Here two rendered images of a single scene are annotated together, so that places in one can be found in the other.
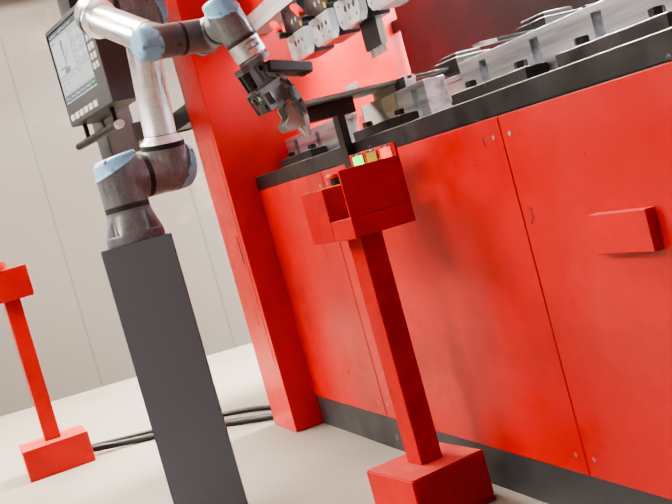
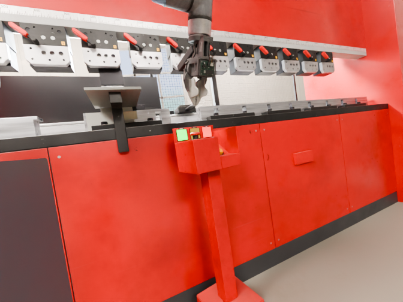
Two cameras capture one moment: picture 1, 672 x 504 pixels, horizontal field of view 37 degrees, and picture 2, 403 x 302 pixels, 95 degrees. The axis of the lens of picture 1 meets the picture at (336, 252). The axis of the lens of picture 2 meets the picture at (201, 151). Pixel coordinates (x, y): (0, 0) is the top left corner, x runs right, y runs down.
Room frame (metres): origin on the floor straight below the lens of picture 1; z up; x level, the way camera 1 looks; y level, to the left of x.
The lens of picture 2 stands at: (2.29, 0.67, 0.76)
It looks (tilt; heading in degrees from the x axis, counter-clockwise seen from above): 2 degrees down; 268
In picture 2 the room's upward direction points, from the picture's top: 8 degrees counter-clockwise
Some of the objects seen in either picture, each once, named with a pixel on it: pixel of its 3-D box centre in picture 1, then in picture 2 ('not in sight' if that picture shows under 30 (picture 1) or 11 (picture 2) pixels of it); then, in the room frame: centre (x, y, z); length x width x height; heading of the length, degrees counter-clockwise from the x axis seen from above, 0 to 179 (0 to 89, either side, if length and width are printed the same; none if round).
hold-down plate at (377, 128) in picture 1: (385, 127); (129, 126); (2.57, -0.21, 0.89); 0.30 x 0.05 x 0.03; 21
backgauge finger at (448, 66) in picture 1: (439, 67); not in sight; (2.68, -0.40, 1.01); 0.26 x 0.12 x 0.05; 111
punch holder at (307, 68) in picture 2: not in sight; (305, 63); (1.35, -0.74, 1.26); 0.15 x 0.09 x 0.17; 21
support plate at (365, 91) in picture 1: (337, 98); (115, 99); (2.58, -0.11, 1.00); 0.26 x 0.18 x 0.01; 111
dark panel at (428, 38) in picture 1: (492, 25); (78, 108); (3.03, -0.64, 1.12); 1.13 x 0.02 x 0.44; 21
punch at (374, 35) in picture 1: (374, 37); (111, 79); (2.63, -0.25, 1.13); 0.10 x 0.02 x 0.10; 21
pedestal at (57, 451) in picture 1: (31, 365); not in sight; (3.82, 1.26, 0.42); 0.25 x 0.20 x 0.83; 111
